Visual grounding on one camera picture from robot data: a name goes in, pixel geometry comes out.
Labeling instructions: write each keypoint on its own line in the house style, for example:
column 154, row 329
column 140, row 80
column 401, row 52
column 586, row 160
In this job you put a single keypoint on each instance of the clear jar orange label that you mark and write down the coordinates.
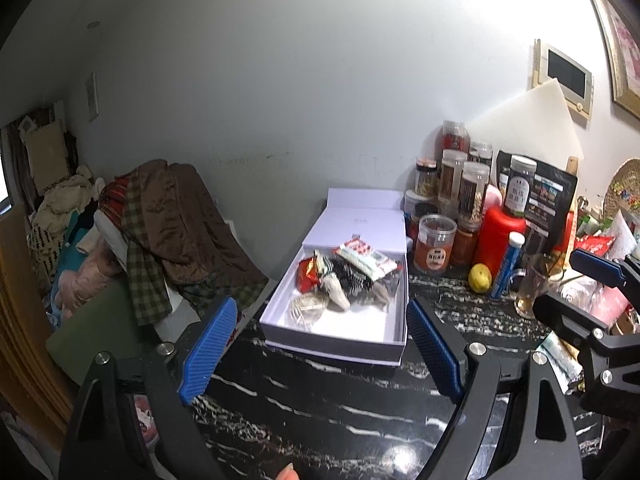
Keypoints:
column 434, row 244

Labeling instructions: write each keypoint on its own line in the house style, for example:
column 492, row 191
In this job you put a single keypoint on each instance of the trash bin with pink bag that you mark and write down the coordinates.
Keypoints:
column 146, row 421

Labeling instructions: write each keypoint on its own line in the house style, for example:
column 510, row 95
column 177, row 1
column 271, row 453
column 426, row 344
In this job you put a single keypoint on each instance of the black stand-up pouch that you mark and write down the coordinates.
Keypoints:
column 548, row 204

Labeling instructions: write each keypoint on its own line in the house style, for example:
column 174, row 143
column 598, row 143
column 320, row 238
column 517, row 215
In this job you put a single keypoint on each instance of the green plaid cloth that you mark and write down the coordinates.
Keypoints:
column 145, row 274

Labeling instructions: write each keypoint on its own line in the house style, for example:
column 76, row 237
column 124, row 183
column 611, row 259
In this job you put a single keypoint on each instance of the pile of clothes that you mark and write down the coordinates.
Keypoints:
column 69, row 254

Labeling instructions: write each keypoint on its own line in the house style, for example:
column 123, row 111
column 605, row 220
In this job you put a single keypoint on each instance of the blue effervescent tablet tube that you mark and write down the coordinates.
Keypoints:
column 510, row 257

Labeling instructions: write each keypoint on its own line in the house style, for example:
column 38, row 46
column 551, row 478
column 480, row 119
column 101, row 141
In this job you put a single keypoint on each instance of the clear zip bag with snacks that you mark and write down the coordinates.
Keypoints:
column 383, row 291

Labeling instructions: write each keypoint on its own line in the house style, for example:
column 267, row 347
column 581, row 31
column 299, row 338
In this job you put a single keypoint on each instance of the green sofa cushion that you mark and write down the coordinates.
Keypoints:
column 104, row 323

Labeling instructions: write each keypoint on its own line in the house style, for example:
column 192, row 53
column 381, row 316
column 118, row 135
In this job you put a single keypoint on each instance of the dark jar white label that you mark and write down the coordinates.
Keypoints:
column 522, row 171

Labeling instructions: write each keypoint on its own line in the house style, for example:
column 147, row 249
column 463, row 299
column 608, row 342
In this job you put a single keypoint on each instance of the red white sachet strip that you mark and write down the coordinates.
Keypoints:
column 366, row 259

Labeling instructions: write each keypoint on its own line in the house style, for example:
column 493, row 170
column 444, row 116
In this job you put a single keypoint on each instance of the wooden folding boards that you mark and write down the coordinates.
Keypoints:
column 30, row 381

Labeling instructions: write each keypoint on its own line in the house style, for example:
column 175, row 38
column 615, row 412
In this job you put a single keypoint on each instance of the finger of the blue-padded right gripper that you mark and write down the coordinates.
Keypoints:
column 597, row 348
column 621, row 274

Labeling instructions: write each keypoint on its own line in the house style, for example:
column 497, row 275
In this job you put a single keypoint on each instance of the tall jar grain contents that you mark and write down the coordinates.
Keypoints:
column 472, row 192

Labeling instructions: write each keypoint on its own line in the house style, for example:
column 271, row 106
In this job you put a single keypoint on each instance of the wall switch plate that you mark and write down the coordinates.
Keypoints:
column 91, row 89

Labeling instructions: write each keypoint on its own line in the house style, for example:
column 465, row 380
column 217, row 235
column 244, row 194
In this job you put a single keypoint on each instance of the small jar pink lid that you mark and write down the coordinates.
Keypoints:
column 425, row 178

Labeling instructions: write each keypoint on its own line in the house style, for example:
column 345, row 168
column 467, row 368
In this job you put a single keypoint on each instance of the yellow lemon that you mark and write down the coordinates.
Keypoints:
column 480, row 278

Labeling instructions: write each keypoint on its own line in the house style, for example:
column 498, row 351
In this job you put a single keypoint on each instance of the pink plastic bag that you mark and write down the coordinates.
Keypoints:
column 604, row 303

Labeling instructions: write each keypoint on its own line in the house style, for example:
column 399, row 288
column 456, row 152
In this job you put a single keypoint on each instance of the tall jar brown contents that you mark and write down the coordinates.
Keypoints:
column 450, row 175

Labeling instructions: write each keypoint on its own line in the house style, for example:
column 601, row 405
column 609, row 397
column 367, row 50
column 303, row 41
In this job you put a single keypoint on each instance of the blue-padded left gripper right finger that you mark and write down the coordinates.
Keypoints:
column 537, row 438

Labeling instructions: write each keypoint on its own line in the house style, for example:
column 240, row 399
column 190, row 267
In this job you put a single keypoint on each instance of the tall jar red contents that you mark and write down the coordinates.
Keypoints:
column 455, row 137

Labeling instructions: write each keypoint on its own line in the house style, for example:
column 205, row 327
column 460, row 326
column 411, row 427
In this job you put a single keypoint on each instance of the woven straw plate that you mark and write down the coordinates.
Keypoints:
column 623, row 190

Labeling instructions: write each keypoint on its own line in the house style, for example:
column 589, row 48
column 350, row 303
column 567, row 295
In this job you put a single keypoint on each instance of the bag of cream rope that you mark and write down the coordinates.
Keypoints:
column 304, row 310

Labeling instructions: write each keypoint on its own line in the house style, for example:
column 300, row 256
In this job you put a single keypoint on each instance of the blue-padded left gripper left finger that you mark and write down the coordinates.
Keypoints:
column 104, row 440

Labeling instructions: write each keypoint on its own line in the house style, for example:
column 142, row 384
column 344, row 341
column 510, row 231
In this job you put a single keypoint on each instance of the white tissue packet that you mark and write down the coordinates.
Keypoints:
column 567, row 370

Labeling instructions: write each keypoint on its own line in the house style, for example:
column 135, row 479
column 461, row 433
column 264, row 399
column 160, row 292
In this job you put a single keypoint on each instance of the green patterned packet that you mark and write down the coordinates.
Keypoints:
column 322, row 266

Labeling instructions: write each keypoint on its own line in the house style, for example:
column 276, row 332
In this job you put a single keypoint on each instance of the red gold snack packet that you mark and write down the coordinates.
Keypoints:
column 307, row 275

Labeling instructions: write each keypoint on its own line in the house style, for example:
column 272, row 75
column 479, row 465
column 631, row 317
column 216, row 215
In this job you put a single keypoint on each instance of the glass mug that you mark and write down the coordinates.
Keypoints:
column 540, row 274

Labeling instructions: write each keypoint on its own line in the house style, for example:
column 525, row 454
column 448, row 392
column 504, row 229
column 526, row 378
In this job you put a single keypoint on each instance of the gold framed picture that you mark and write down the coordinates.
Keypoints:
column 623, row 56

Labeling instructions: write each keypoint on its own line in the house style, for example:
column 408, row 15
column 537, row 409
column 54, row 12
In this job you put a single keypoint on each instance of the small framed chalkboard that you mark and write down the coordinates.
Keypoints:
column 576, row 82

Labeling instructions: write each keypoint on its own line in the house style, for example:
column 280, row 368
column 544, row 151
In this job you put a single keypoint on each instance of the white open gift box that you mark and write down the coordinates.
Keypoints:
column 364, row 333

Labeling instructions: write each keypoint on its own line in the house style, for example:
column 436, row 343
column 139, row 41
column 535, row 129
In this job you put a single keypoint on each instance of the red canister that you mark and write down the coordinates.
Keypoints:
column 494, row 237

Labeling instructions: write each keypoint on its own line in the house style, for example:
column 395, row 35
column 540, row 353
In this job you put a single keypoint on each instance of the black white checkered cloth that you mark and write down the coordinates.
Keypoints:
column 344, row 284

